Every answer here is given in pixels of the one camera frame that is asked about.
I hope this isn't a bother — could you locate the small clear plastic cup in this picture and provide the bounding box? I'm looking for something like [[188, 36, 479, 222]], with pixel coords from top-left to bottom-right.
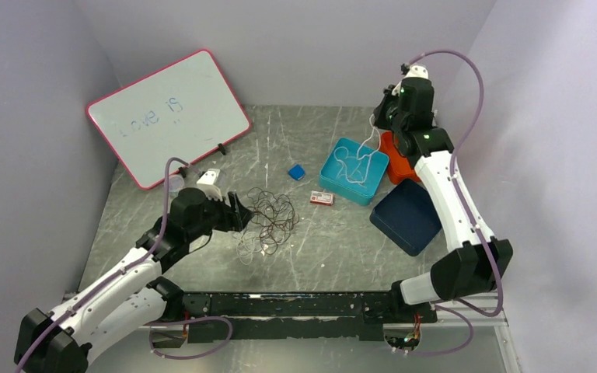
[[168, 174, 185, 195]]

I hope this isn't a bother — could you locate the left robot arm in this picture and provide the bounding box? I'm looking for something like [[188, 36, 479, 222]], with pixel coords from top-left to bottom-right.
[[14, 187, 253, 372]]

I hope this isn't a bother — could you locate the pink framed whiteboard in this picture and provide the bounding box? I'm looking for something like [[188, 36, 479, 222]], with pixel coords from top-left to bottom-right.
[[86, 49, 252, 190]]

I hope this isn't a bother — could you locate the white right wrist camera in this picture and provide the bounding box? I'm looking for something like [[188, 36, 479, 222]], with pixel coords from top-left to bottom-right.
[[400, 64, 429, 80]]

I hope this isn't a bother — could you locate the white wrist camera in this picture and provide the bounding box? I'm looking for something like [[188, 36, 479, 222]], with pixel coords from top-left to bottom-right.
[[400, 64, 429, 80], [196, 169, 223, 201]]

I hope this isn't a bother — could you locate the white cable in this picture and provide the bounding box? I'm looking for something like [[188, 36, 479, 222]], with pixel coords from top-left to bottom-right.
[[331, 113, 382, 187], [234, 228, 269, 266]]

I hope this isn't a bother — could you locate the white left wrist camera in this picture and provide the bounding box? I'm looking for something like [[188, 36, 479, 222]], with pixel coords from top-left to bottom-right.
[[196, 169, 223, 201]]

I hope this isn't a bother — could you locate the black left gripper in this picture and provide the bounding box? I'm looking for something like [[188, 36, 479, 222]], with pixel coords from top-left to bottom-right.
[[186, 188, 253, 241]]

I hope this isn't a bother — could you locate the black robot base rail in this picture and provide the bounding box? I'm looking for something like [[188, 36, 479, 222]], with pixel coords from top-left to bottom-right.
[[159, 291, 437, 343]]

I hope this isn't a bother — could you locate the orange plastic bin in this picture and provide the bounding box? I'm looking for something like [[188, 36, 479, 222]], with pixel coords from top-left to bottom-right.
[[379, 131, 421, 185]]

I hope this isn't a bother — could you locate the red white small card box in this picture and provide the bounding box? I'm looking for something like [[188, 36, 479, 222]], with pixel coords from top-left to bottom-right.
[[309, 190, 334, 206]]

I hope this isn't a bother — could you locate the small blue stamp block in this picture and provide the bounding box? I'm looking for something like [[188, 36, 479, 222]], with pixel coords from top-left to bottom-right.
[[288, 164, 305, 181]]

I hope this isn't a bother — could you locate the dark blue plastic bin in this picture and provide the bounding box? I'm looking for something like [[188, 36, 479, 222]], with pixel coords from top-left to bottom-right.
[[369, 180, 442, 256]]

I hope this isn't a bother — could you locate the light blue plastic bin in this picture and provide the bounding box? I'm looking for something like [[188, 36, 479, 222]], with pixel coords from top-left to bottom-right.
[[319, 138, 389, 206]]

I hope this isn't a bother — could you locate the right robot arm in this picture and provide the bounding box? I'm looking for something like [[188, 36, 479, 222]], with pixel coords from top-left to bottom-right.
[[374, 75, 513, 322]]

